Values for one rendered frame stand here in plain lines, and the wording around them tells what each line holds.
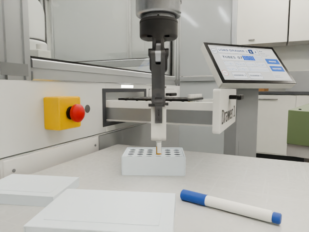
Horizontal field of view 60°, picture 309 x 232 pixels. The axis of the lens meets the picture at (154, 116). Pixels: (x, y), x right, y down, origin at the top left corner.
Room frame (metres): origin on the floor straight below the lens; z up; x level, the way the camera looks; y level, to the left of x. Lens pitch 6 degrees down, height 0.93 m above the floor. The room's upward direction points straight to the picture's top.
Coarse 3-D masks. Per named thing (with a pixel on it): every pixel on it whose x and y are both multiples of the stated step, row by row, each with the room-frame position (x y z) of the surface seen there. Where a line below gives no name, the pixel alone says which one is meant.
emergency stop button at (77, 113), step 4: (76, 104) 0.58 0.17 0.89; (80, 104) 0.59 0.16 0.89; (72, 108) 0.57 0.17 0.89; (76, 108) 0.57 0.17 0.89; (80, 108) 0.58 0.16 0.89; (72, 112) 0.57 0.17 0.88; (76, 112) 0.57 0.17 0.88; (80, 112) 0.58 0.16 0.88; (84, 112) 0.59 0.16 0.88; (72, 116) 0.57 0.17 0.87; (76, 116) 0.57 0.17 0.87; (80, 116) 0.58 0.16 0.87; (84, 116) 0.59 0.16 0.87; (72, 120) 0.58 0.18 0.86; (76, 120) 0.57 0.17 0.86; (80, 120) 0.58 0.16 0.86
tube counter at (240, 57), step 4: (240, 56) 1.60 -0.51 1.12; (244, 56) 1.61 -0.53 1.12; (248, 56) 1.62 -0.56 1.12; (252, 56) 1.64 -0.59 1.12; (256, 56) 1.65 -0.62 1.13; (260, 56) 1.66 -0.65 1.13; (248, 60) 1.59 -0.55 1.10; (252, 60) 1.61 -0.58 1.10; (256, 60) 1.62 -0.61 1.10; (260, 60) 1.63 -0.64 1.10
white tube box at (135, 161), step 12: (132, 156) 0.51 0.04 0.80; (144, 156) 0.52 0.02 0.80; (156, 156) 0.52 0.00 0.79; (168, 156) 0.52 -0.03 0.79; (180, 156) 0.52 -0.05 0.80; (132, 168) 0.51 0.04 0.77; (144, 168) 0.51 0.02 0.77; (156, 168) 0.51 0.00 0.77; (168, 168) 0.50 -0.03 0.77; (180, 168) 0.50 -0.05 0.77
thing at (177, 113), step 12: (108, 108) 0.79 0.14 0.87; (120, 108) 0.77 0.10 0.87; (132, 108) 0.76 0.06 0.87; (144, 108) 0.74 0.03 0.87; (168, 108) 0.72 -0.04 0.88; (180, 108) 0.70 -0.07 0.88; (192, 108) 0.69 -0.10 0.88; (204, 108) 0.68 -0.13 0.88; (108, 120) 0.79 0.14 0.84; (120, 120) 0.78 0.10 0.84; (132, 120) 0.76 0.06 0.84; (144, 120) 0.74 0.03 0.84; (168, 120) 0.71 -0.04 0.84; (180, 120) 0.70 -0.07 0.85; (192, 120) 0.69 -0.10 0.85; (204, 120) 0.67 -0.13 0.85
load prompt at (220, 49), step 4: (220, 48) 1.59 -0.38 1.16; (224, 48) 1.60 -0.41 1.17; (228, 48) 1.61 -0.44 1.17; (232, 48) 1.63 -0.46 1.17; (236, 48) 1.64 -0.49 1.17; (240, 48) 1.65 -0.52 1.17; (244, 48) 1.66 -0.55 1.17; (220, 52) 1.56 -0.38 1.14; (224, 52) 1.58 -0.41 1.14; (228, 52) 1.59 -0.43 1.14; (232, 52) 1.60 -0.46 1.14; (236, 52) 1.61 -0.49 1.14; (240, 52) 1.62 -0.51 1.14; (244, 52) 1.64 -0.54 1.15; (248, 52) 1.65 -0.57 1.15; (252, 52) 1.66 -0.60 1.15; (256, 52) 1.67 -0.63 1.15
